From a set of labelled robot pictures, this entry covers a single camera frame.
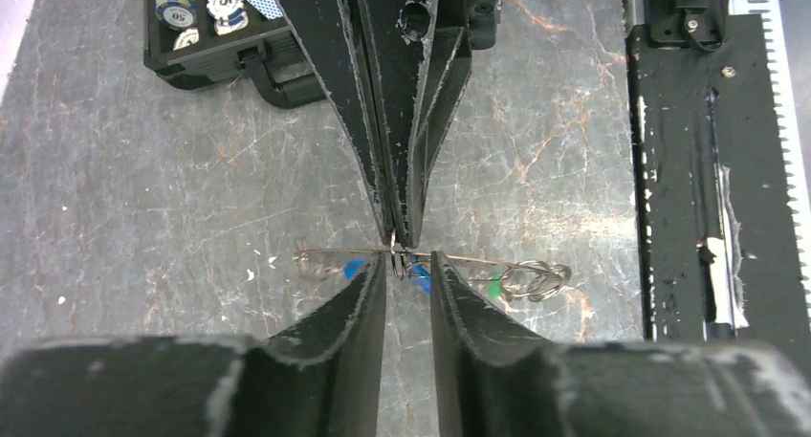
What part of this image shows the small blue key tag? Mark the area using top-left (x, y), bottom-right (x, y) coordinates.
top-left (342, 260), bottom-right (365, 280)

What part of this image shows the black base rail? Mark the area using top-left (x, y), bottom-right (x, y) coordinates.
top-left (625, 0), bottom-right (810, 349)

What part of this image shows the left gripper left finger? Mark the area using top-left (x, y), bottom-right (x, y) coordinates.
top-left (1, 255), bottom-right (386, 436)

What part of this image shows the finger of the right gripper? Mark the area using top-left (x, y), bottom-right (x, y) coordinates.
top-left (358, 0), bottom-right (501, 249)
top-left (277, 0), bottom-right (394, 243)

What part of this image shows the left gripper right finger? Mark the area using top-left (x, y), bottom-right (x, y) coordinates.
top-left (430, 251), bottom-right (810, 436)

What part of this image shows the black poker chip case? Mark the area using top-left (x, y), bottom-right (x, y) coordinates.
top-left (143, 0), bottom-right (324, 109)

